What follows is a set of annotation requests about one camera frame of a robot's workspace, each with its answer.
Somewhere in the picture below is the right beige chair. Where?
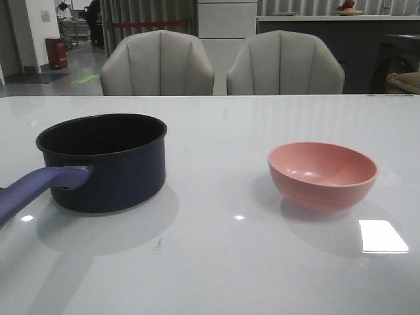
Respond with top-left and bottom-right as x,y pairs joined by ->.
226,30 -> 345,95

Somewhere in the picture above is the white refrigerator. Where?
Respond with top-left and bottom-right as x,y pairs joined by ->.
198,1 -> 257,95

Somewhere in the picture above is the grey curtain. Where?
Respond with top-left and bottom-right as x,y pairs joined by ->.
100,0 -> 198,56

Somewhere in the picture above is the dark floor mat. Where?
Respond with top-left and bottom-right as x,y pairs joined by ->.
5,73 -> 69,85

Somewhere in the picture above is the red bin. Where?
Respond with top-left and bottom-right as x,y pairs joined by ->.
45,37 -> 68,70

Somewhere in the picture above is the pink bowl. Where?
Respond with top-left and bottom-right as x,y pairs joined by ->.
268,142 -> 379,212

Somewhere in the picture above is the fruit plate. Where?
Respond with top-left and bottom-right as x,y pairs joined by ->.
335,0 -> 363,16

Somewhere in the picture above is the dark blue saucepan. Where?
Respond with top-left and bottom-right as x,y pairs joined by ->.
1,114 -> 167,224

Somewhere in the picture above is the person in black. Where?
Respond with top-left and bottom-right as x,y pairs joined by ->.
86,0 -> 104,48

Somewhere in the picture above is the beige chair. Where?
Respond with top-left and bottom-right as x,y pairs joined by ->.
226,30 -> 345,95
100,30 -> 215,96

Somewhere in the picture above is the left beige chair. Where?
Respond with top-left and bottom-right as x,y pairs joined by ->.
100,30 -> 215,96

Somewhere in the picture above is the dark kitchen counter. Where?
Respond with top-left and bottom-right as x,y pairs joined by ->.
257,15 -> 419,94

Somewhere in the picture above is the red belt barrier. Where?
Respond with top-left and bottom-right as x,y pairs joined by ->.
108,19 -> 192,28

